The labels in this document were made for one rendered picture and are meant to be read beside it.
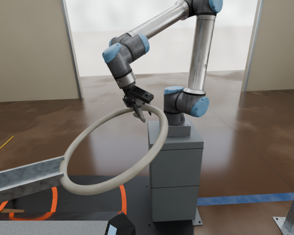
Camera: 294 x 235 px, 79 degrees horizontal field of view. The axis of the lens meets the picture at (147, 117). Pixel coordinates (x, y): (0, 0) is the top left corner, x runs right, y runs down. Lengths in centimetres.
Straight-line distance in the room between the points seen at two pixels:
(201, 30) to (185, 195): 125
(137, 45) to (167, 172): 100
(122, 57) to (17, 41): 530
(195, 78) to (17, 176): 104
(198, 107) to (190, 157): 43
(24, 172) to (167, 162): 92
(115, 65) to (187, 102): 61
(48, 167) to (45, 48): 495
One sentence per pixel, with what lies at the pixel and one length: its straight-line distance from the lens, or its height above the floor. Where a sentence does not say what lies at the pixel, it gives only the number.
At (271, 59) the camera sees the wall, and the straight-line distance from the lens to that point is 633.
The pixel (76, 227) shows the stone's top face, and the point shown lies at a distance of 96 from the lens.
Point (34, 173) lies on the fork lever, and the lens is 89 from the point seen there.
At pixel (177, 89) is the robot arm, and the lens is 130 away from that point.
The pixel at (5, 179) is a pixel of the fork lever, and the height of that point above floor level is 106.
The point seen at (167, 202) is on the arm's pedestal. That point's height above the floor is 26.
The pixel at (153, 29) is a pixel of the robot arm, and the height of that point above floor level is 159.
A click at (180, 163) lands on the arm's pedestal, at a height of 66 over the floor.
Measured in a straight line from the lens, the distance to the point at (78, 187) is 66.
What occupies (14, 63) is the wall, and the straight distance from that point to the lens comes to 614.
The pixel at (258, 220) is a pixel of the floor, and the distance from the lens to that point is 213.
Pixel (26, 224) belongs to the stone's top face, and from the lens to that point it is 107.
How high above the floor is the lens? 155
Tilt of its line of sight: 24 degrees down
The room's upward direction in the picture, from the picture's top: 2 degrees counter-clockwise
